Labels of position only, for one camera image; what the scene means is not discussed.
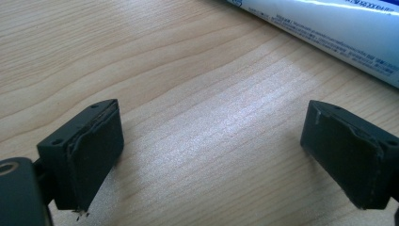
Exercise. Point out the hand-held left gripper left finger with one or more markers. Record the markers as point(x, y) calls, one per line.
point(94, 150)

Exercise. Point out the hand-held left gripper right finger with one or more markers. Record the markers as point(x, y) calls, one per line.
point(348, 157)

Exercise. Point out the white and blue toothpaste tube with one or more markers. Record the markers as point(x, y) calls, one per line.
point(329, 34)

